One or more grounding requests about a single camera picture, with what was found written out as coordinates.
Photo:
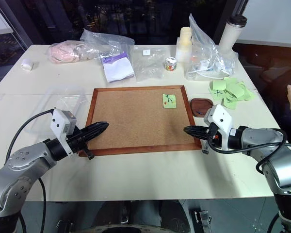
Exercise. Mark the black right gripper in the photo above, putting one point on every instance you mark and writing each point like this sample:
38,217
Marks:
212,137

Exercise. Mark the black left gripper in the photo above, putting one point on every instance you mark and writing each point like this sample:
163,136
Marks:
77,142

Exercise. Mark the dark rounded robot base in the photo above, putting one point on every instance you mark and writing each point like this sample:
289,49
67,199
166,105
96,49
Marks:
135,216

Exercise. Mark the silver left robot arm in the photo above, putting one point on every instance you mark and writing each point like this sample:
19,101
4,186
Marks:
17,165

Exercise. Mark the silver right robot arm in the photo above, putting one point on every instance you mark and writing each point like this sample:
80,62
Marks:
276,155

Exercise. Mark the wood-framed cork board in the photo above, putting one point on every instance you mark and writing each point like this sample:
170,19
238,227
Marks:
131,119

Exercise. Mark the green sticky note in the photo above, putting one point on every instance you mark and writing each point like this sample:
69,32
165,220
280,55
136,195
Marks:
169,100

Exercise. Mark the small jar of pins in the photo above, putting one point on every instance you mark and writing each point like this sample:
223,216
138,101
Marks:
170,64

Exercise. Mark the dark wooden dish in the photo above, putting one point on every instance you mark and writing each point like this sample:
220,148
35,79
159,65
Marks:
201,106

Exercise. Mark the heap of green paper notes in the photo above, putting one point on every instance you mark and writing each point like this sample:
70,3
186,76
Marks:
237,93

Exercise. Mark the white and purple packet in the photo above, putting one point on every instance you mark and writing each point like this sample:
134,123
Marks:
117,69

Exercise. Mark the large clear bag with items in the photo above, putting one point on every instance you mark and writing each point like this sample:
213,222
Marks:
211,58

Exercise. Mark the flat labelled zip bag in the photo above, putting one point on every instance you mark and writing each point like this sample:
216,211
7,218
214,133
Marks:
150,61

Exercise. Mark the pink item in bag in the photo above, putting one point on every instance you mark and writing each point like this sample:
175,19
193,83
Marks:
63,52

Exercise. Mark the stack of cream cups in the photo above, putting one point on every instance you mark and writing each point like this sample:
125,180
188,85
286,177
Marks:
184,43

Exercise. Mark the crumpled clear plastic bag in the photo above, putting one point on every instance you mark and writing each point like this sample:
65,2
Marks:
106,42

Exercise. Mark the white tape roll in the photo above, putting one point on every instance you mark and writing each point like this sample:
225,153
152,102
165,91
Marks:
26,64

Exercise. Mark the white tumbler with black lid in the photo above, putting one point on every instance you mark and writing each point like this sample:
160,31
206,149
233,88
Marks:
230,34

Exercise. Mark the person's dark clothing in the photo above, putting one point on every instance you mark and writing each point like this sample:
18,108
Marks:
281,72

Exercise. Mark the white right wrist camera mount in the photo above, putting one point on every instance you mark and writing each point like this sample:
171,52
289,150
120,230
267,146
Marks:
220,119

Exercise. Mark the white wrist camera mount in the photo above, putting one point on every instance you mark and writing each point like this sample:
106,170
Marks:
220,119
59,121

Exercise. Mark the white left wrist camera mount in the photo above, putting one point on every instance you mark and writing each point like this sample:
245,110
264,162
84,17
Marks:
59,121

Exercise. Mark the metal table leg bracket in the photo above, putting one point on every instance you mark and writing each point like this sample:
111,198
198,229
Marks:
203,221

